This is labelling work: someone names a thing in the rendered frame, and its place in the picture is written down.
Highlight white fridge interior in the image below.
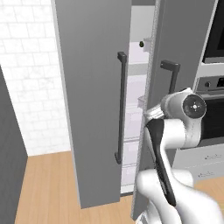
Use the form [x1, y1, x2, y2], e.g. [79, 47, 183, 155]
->
[120, 0, 156, 196]

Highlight steel and black oven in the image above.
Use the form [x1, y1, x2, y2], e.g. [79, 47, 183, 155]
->
[193, 75, 224, 148]

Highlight pale grey drawer front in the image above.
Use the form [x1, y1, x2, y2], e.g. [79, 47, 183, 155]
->
[178, 143, 224, 171]
[171, 162, 224, 184]

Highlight dark grey cabinet side panel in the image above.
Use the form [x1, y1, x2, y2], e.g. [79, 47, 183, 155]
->
[0, 66, 29, 224]

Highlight black built-in microwave oven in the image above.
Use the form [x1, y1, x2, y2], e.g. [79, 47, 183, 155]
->
[202, 0, 224, 65]

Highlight long black fridge door handle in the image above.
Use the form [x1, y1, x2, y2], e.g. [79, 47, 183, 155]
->
[114, 51, 128, 165]

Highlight grey fridge door long handle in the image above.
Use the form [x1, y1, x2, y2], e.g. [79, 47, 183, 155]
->
[51, 0, 132, 210]

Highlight short black fridge door handle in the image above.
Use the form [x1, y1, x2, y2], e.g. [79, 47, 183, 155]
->
[159, 59, 181, 95]

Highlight grey fridge door short handle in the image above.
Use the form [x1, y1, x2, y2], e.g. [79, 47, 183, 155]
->
[129, 0, 220, 222]

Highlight small grey drawer handle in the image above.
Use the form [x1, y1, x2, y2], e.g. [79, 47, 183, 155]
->
[197, 171, 216, 179]
[204, 153, 224, 160]

